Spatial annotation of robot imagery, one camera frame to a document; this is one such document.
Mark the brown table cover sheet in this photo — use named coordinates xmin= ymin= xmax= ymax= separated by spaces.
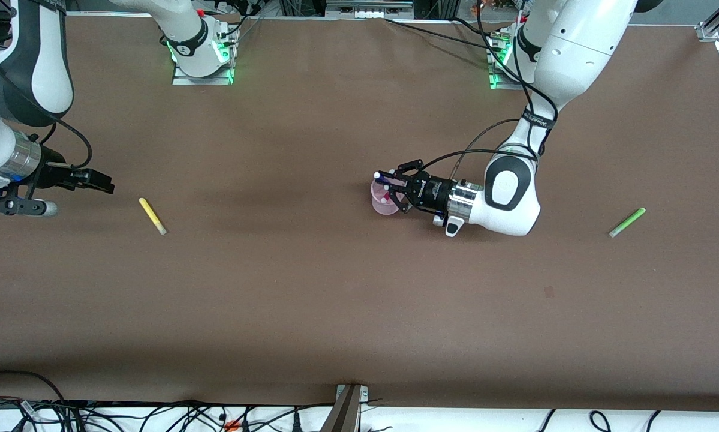
xmin=0 ymin=13 xmax=719 ymax=413

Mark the long black table cable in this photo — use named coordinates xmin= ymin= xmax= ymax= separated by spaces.
xmin=385 ymin=18 xmax=504 ymax=52

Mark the black looped floor cable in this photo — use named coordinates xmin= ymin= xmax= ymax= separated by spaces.
xmin=0 ymin=371 xmax=66 ymax=415

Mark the green highlighter pen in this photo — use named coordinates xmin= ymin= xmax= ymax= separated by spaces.
xmin=609 ymin=208 xmax=646 ymax=238

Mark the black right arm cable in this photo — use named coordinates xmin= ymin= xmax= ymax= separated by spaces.
xmin=0 ymin=60 xmax=93 ymax=169

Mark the yellow highlighter pen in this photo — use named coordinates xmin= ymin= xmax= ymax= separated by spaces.
xmin=139 ymin=197 xmax=168 ymax=236

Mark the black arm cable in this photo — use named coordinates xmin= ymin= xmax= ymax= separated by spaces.
xmin=422 ymin=0 xmax=558 ymax=181
xmin=0 ymin=60 xmax=93 ymax=169

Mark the silver background rail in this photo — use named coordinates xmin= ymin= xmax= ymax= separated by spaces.
xmin=325 ymin=0 xmax=415 ymax=19

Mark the metal table support beam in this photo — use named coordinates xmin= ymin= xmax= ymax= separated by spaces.
xmin=320 ymin=384 xmax=369 ymax=432

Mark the black base cable bundle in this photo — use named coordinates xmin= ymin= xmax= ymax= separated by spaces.
xmin=215 ymin=0 xmax=267 ymax=43

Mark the pink translucent cup holder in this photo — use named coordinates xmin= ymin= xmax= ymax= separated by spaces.
xmin=371 ymin=177 xmax=407 ymax=216

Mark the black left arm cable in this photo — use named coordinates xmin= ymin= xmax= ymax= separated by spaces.
xmin=422 ymin=0 xmax=558 ymax=181

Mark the short black table cable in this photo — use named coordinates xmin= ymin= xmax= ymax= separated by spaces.
xmin=449 ymin=17 xmax=513 ymax=40

